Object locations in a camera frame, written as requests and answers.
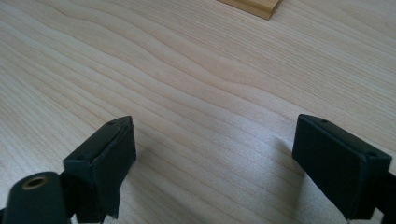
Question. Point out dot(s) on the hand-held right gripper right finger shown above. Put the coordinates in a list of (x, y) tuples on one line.
[(336, 165)]

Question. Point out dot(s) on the light wooden board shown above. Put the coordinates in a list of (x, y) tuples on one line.
[(252, 6)]

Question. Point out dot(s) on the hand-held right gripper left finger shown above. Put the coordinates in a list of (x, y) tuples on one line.
[(106, 161)]

